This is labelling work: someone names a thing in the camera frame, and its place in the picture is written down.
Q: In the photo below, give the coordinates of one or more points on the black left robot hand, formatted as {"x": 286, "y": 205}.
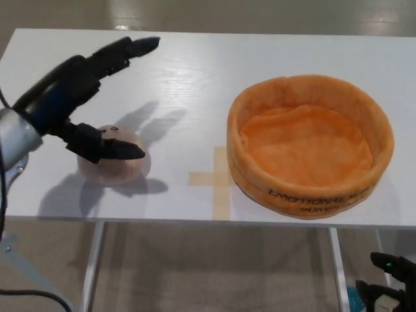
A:
{"x": 65, "y": 87}

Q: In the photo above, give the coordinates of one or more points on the white table leg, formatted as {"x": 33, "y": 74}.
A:
{"x": 382, "y": 242}
{"x": 338, "y": 266}
{"x": 94, "y": 260}

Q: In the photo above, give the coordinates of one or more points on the pink round plush toy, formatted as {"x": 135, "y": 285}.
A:
{"x": 123, "y": 172}

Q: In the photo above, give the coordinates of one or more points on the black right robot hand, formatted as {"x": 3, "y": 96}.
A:
{"x": 406, "y": 279}

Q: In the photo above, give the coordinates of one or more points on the grey metal frame bar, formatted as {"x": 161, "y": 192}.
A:
{"x": 22, "y": 263}

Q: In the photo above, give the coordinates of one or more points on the orange plush round plate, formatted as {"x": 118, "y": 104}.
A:
{"x": 302, "y": 152}

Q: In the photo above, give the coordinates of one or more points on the beige masking tape strip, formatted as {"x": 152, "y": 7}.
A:
{"x": 222, "y": 201}
{"x": 201, "y": 179}

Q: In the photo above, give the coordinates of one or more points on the teal floor marker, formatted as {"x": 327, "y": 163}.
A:
{"x": 352, "y": 299}

